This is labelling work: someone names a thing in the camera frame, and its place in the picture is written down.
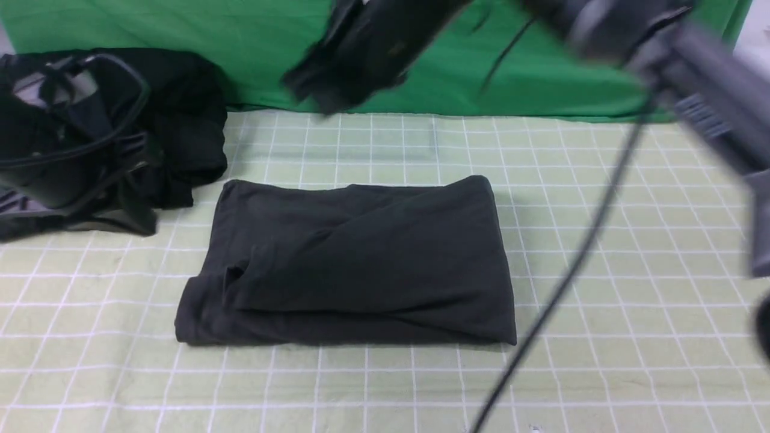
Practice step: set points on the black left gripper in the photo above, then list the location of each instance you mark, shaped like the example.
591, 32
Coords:
70, 146

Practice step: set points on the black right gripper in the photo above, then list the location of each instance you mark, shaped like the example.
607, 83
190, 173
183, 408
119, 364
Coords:
367, 46

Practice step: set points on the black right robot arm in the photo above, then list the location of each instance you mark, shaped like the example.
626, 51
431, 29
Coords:
689, 72

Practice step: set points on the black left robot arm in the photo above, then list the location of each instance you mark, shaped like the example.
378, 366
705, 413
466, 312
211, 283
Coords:
67, 163

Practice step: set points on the pile of black clothes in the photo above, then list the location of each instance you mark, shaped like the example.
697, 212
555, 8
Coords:
186, 114

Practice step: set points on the green backdrop cloth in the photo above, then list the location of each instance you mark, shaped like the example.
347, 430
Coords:
254, 42

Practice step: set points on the green checkered tablecloth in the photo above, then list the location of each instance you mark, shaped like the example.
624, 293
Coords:
655, 337

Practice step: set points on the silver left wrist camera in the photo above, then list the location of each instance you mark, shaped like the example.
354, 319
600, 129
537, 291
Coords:
48, 92

